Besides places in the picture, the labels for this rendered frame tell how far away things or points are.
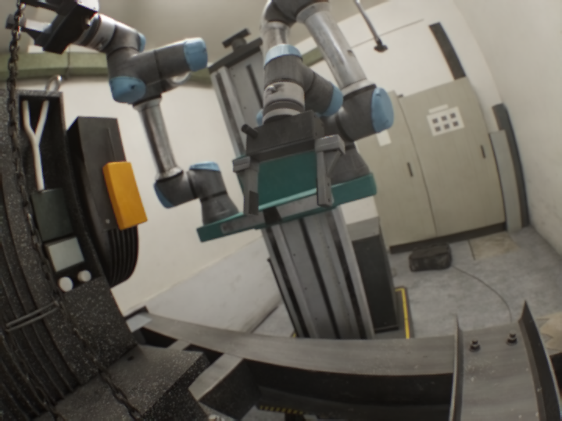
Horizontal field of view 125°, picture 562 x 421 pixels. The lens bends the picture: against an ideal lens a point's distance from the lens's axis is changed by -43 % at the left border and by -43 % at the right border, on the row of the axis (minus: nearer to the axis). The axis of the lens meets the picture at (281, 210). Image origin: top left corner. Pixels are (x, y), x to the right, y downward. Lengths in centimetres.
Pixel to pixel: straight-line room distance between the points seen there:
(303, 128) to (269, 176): 58
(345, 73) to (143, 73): 50
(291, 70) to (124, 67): 33
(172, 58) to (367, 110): 48
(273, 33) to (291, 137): 46
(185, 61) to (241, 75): 63
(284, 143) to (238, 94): 77
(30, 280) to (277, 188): 83
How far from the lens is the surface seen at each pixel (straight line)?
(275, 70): 49
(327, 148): 38
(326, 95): 56
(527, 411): 59
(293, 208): 78
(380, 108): 69
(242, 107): 113
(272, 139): 43
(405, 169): 280
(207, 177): 96
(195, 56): 57
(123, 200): 64
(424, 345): 74
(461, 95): 285
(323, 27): 77
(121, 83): 56
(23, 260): 63
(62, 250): 68
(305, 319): 120
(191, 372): 53
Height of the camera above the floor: 116
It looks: 5 degrees down
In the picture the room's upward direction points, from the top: 19 degrees counter-clockwise
